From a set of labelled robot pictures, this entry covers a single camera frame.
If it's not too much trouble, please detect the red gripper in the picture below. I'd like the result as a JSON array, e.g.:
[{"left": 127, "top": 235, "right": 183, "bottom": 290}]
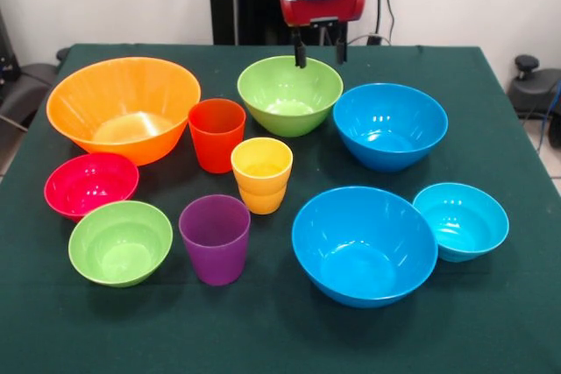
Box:
[{"left": 279, "top": 0, "right": 366, "bottom": 69}]

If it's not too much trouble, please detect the large green bowl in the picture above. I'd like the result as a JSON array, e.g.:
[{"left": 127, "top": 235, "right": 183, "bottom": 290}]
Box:
[{"left": 237, "top": 55, "right": 344, "bottom": 138}]

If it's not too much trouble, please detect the red cup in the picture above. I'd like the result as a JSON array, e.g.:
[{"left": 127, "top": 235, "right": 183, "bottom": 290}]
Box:
[{"left": 188, "top": 98, "right": 247, "bottom": 174}]

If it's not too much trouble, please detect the small light blue bowl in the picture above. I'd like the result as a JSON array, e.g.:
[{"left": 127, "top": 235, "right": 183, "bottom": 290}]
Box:
[{"left": 412, "top": 181, "right": 510, "bottom": 264}]

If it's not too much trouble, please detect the purple cup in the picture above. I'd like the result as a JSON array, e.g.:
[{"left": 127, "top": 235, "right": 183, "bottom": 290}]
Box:
[{"left": 178, "top": 194, "right": 252, "bottom": 286}]

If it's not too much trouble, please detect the large orange bowl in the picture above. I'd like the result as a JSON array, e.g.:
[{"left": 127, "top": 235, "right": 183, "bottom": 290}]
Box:
[{"left": 46, "top": 56, "right": 202, "bottom": 167}]

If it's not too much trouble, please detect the small pink bowl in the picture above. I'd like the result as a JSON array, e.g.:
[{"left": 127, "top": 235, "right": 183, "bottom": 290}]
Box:
[{"left": 43, "top": 152, "right": 140, "bottom": 223}]

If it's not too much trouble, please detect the small green bowl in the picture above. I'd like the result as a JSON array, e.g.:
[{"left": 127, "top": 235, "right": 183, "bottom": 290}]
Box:
[{"left": 67, "top": 200, "right": 174, "bottom": 289}]

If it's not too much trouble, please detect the dark green tablecloth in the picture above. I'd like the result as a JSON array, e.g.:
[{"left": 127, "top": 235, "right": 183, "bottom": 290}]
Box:
[{"left": 0, "top": 43, "right": 561, "bottom": 374}]

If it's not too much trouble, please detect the black wall cable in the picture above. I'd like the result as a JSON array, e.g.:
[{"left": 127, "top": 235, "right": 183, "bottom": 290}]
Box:
[{"left": 345, "top": 0, "right": 398, "bottom": 47}]

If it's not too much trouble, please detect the dark grey pedestal foot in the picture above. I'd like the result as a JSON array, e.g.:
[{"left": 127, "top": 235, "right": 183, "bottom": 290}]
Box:
[
  {"left": 508, "top": 54, "right": 561, "bottom": 119},
  {"left": 0, "top": 62, "right": 58, "bottom": 130}
]

